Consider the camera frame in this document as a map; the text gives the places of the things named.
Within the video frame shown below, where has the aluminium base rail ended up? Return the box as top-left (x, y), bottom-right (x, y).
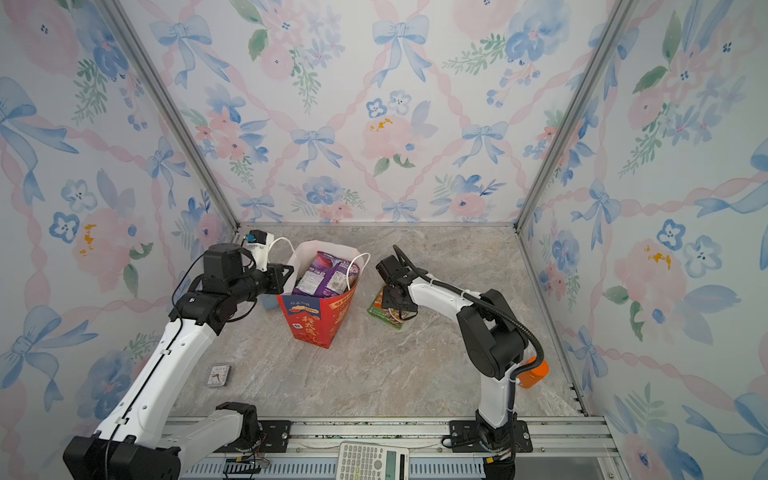
top-left (182, 416), bottom-right (629, 479)

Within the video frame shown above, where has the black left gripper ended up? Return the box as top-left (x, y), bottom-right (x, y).
top-left (231, 263), bottom-right (295, 307)

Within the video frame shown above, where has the white calculator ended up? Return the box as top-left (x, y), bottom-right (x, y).
top-left (335, 442), bottom-right (410, 480)

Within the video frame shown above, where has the aluminium right corner post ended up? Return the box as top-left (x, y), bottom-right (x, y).
top-left (514, 0), bottom-right (637, 237)

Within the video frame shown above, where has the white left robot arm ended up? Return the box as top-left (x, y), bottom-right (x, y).
top-left (63, 243), bottom-right (294, 479)

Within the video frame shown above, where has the purple snack packet back label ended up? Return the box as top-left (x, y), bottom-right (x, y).
top-left (292, 251), bottom-right (360, 298)

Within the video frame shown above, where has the aluminium corner post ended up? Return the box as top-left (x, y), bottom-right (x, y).
top-left (95, 0), bottom-right (240, 232)
top-left (514, 0), bottom-right (637, 237)

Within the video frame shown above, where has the small square clock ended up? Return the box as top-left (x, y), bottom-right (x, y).
top-left (206, 364), bottom-right (231, 388)

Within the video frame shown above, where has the black corrugated cable conduit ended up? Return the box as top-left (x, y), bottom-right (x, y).
top-left (392, 244), bottom-right (546, 385)

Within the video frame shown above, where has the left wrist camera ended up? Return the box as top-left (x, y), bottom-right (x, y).
top-left (241, 229), bottom-right (295, 271)

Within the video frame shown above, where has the orange cup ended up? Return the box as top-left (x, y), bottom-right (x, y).
top-left (517, 360), bottom-right (550, 389)

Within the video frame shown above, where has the aluminium left corner post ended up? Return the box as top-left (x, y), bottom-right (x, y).
top-left (95, 0), bottom-right (240, 232)

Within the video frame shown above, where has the red paper gift bag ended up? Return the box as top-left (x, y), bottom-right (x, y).
top-left (278, 240), bottom-right (370, 349)

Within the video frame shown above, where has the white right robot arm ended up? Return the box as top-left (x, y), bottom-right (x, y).
top-left (376, 251), bottom-right (532, 452)

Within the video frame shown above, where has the green noodle snack packet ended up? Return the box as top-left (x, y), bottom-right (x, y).
top-left (367, 289), bottom-right (403, 330)

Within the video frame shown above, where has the light blue oblong object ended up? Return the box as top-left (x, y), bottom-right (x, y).
top-left (259, 294), bottom-right (280, 311)

